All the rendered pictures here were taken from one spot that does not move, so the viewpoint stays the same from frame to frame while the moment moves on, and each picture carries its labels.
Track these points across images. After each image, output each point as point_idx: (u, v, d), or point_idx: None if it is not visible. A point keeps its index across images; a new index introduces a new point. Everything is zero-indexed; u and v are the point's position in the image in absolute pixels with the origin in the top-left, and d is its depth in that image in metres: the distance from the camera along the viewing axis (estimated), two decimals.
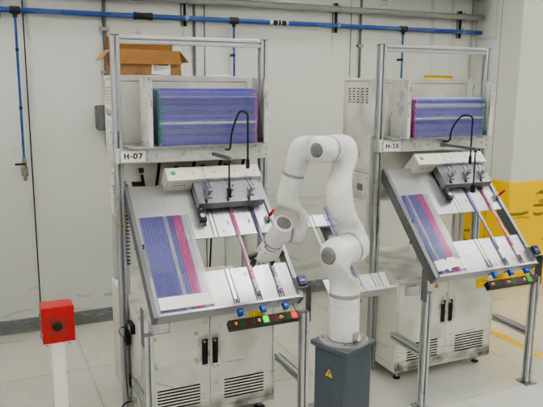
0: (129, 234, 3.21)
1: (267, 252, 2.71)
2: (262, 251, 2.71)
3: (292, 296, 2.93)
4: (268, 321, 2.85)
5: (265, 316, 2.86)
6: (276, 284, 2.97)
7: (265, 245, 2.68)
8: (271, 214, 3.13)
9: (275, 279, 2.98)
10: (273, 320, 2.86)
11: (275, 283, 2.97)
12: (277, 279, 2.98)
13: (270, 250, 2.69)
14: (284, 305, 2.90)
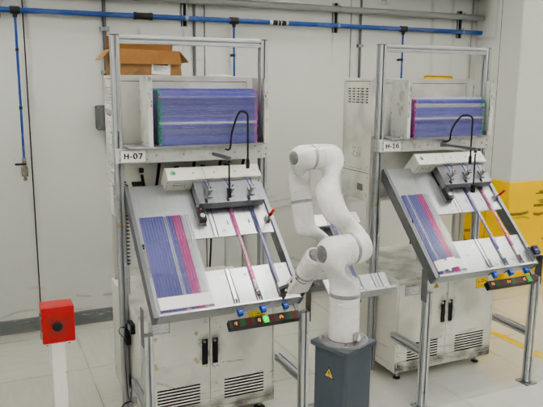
0: (129, 234, 3.21)
1: (299, 284, 2.71)
2: (293, 283, 2.71)
3: (292, 296, 2.93)
4: (268, 321, 2.85)
5: (265, 316, 2.86)
6: (279, 290, 2.95)
7: (296, 277, 2.68)
8: (271, 214, 3.13)
9: (277, 285, 2.96)
10: (273, 320, 2.86)
11: (278, 288, 2.95)
12: (279, 284, 2.96)
13: (301, 283, 2.69)
14: (284, 305, 2.90)
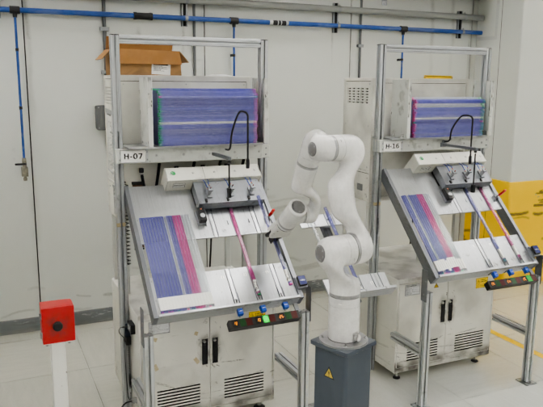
0: (129, 234, 3.21)
1: None
2: None
3: (292, 296, 2.93)
4: (268, 321, 2.85)
5: (265, 316, 2.86)
6: (286, 277, 2.87)
7: None
8: (271, 214, 3.13)
9: (284, 272, 2.88)
10: (273, 320, 2.86)
11: (285, 275, 2.87)
12: (287, 271, 2.88)
13: None
14: (284, 305, 2.90)
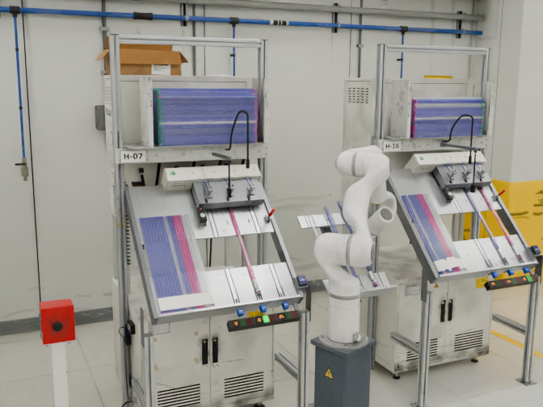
0: (129, 234, 3.21)
1: None
2: None
3: (292, 296, 2.93)
4: (268, 321, 2.85)
5: (265, 316, 2.86)
6: (371, 279, 3.07)
7: None
8: (271, 214, 3.13)
9: (368, 274, 3.09)
10: (273, 320, 2.86)
11: (370, 277, 3.08)
12: (372, 273, 3.08)
13: None
14: (284, 305, 2.90)
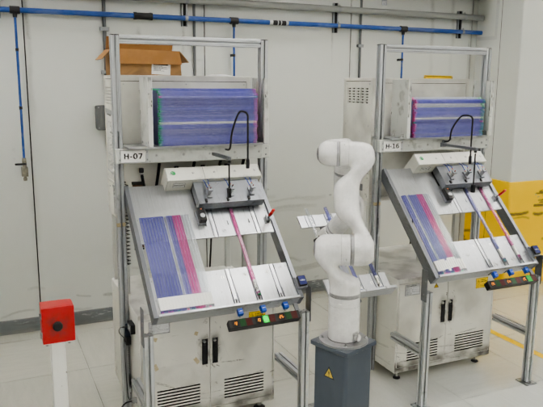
0: (129, 234, 3.21)
1: None
2: None
3: (292, 296, 2.93)
4: (268, 321, 2.85)
5: (265, 316, 2.86)
6: (376, 283, 3.07)
7: None
8: (271, 214, 3.13)
9: (375, 278, 3.08)
10: (273, 320, 2.86)
11: (376, 281, 3.08)
12: (377, 277, 3.08)
13: None
14: (284, 305, 2.90)
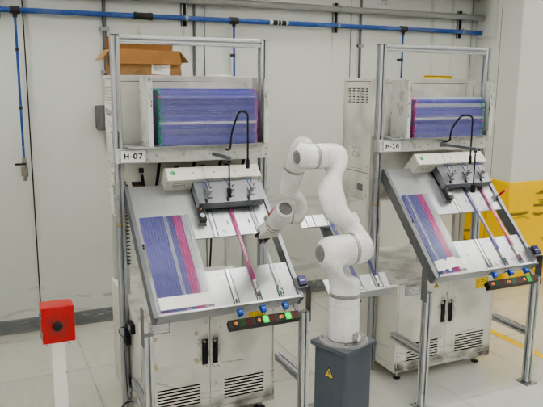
0: (129, 234, 3.21)
1: None
2: None
3: (292, 296, 2.93)
4: (268, 321, 2.85)
5: (265, 316, 2.86)
6: (376, 283, 3.07)
7: None
8: (271, 214, 3.13)
9: (375, 278, 3.08)
10: (273, 320, 2.86)
11: (376, 281, 3.08)
12: (377, 277, 3.08)
13: None
14: (284, 305, 2.90)
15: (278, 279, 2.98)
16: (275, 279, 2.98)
